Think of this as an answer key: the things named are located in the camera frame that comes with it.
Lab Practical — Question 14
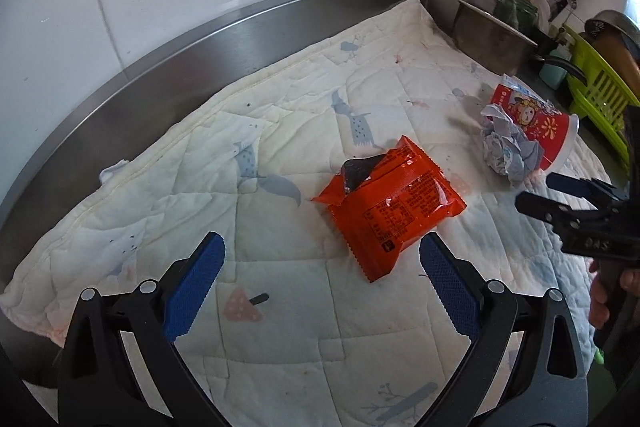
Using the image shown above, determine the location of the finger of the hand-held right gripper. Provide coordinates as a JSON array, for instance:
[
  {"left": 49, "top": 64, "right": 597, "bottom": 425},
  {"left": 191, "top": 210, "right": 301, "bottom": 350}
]
[
  {"left": 515, "top": 191, "right": 601, "bottom": 234},
  {"left": 546, "top": 173, "right": 621, "bottom": 204}
]

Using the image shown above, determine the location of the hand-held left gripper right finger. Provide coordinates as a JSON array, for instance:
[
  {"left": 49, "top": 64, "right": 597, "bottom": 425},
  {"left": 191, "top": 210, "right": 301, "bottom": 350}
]
[{"left": 419, "top": 232, "right": 590, "bottom": 427}]

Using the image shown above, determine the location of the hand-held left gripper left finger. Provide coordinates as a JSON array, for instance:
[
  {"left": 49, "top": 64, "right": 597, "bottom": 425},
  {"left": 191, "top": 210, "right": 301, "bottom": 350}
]
[{"left": 57, "top": 231, "right": 226, "bottom": 427}]

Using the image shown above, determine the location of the red instant noodle cup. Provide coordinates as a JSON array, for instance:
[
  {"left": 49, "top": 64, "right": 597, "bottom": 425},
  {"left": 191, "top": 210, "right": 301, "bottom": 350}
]
[{"left": 487, "top": 74, "right": 581, "bottom": 172}]

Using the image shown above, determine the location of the paper wrapper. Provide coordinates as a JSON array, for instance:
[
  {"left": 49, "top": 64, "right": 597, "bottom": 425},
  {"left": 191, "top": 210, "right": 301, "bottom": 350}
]
[{"left": 480, "top": 103, "right": 543, "bottom": 188}]

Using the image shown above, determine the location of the orange snack packet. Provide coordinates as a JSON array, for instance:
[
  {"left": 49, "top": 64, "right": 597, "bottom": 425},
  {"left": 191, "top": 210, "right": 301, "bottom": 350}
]
[{"left": 311, "top": 136, "right": 467, "bottom": 283}]

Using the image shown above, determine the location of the person's right hand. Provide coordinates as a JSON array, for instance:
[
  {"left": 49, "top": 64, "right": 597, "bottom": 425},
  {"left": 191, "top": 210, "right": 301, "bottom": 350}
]
[{"left": 587, "top": 257, "right": 640, "bottom": 333}]

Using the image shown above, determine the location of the green dish rack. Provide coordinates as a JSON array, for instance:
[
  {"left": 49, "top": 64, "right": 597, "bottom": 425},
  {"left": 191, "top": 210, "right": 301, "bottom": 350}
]
[{"left": 565, "top": 24, "right": 640, "bottom": 168}]

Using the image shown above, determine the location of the teal cup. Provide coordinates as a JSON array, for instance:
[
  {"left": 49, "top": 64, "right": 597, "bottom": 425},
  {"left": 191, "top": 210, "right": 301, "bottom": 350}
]
[{"left": 540, "top": 52, "right": 571, "bottom": 88}]

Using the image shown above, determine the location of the white quilted mat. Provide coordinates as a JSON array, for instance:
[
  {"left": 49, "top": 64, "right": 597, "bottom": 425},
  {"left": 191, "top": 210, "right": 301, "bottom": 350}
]
[{"left": 0, "top": 0, "right": 621, "bottom": 427}]

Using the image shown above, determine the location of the steel pot with handle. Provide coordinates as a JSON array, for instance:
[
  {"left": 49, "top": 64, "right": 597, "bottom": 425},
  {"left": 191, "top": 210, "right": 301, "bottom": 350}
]
[{"left": 452, "top": 0, "right": 587, "bottom": 82}]

